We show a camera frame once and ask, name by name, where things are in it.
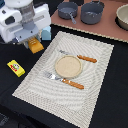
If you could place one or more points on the fork with wooden handle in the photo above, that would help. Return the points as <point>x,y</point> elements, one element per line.
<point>69,82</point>

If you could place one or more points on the dark grey pot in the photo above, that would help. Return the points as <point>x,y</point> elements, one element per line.
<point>91,12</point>

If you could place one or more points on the dark grey saucepan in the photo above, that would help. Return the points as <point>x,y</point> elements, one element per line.
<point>68,10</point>

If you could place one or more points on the light blue milk carton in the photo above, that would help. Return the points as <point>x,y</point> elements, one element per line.
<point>46,33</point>

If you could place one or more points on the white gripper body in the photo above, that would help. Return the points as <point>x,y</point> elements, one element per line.
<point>22,21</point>

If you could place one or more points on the woven beige placemat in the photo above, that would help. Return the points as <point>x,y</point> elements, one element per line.
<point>67,78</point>

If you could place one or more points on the yellow butter box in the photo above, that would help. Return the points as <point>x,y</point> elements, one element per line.
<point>16,68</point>

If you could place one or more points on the knife with wooden handle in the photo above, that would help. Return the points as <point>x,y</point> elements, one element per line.
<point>79,56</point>

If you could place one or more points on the beige round plate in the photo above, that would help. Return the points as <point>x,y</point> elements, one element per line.
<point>68,66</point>

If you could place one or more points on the beige bowl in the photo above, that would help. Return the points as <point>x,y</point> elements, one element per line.
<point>122,15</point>

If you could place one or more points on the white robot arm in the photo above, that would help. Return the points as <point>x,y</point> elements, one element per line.
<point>20,20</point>

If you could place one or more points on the orange bread loaf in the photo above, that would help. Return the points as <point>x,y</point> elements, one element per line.
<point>34,45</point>

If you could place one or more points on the pink serving board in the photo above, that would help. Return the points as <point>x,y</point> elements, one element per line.
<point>107,26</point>

